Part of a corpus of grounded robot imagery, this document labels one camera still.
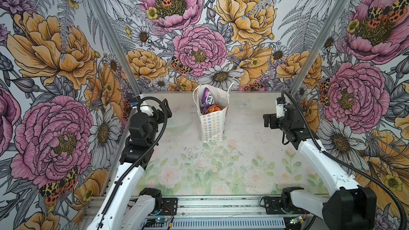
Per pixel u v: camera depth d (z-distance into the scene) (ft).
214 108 2.79
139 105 1.83
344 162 1.49
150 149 1.56
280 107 2.39
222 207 2.50
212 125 2.72
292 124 2.02
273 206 2.42
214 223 2.13
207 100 2.93
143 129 1.63
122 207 1.40
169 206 2.41
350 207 1.27
